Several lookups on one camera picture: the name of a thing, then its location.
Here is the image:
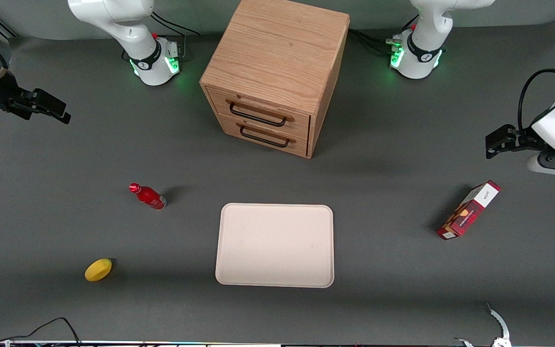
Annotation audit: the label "red coke bottle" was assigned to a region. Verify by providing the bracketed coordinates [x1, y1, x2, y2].
[129, 183, 167, 211]

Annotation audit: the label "beige rectangular tray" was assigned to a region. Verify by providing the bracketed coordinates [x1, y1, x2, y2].
[215, 203, 335, 289]

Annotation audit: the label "red and white carton box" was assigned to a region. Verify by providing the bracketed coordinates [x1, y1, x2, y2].
[436, 180, 502, 240]

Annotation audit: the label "yellow lemon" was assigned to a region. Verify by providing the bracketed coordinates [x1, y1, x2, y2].
[84, 258, 113, 282]

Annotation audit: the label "wooden drawer cabinet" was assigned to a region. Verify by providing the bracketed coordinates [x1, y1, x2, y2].
[199, 0, 351, 159]

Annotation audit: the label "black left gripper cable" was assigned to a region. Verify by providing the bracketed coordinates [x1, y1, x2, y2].
[518, 69, 555, 132]

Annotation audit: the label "black right arm base cables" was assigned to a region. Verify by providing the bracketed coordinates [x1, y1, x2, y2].
[122, 11, 201, 63]

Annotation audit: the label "black arm base cables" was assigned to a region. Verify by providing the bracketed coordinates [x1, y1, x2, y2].
[122, 11, 201, 63]
[349, 14, 420, 52]

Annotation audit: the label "black left arm base cables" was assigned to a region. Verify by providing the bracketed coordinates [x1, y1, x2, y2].
[349, 14, 420, 52]

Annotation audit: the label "white curved strap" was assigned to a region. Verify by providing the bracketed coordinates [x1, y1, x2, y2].
[453, 302, 512, 347]

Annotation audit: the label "wooden drawer with smaller handle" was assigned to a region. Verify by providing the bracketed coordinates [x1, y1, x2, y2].
[217, 114, 310, 158]

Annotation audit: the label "wooden drawer with larger handle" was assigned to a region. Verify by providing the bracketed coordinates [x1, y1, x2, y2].
[206, 87, 311, 141]

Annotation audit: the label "thin black table-edge cable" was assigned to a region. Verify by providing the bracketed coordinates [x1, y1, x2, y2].
[0, 317, 83, 347]

